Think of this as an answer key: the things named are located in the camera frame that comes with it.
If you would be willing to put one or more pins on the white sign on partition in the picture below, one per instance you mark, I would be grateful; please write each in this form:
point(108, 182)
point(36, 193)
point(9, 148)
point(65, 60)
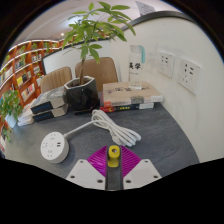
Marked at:
point(145, 7)

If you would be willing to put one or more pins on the tan upholstered chair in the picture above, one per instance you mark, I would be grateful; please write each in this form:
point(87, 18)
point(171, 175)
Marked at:
point(103, 71)
point(55, 80)

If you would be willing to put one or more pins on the white wall socket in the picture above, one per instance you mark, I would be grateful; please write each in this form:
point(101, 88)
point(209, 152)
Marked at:
point(189, 75)
point(165, 64)

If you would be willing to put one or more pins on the beige hardcover book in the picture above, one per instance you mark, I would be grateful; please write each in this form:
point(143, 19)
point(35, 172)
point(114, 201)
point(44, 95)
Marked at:
point(123, 93)

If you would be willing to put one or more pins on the orange wooden bookshelf unit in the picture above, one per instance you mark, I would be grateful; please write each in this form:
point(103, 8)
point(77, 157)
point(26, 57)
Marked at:
point(23, 66)

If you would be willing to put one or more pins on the small tree in black pot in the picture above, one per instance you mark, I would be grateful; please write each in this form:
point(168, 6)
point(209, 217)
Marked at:
point(81, 95)

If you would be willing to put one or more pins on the thin dark blue book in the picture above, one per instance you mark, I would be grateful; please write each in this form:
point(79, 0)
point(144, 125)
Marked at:
point(53, 114)

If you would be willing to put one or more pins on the round white power strip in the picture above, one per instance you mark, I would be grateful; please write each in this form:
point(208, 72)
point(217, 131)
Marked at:
point(54, 146)

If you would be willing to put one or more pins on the clear printed water bottle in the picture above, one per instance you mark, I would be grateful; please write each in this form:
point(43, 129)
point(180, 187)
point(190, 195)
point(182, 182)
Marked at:
point(135, 68)

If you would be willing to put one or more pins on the thick white book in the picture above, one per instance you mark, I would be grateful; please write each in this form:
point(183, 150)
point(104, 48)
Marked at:
point(26, 111)

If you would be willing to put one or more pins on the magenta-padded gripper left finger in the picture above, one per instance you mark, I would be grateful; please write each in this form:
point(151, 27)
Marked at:
point(83, 173)

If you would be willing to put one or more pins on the leafy plant in white pot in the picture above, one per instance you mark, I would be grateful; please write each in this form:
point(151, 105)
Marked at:
point(10, 105)

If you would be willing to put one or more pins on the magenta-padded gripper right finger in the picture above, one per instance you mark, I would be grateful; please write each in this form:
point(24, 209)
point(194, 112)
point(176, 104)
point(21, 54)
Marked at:
point(143, 171)

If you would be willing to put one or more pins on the dark book with red spine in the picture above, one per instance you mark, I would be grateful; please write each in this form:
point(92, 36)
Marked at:
point(126, 107)

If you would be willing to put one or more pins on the thin white book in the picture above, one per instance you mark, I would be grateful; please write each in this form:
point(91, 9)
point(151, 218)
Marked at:
point(25, 121)

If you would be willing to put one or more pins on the small yellow charger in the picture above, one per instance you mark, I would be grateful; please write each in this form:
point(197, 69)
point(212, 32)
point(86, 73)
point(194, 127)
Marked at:
point(113, 156)

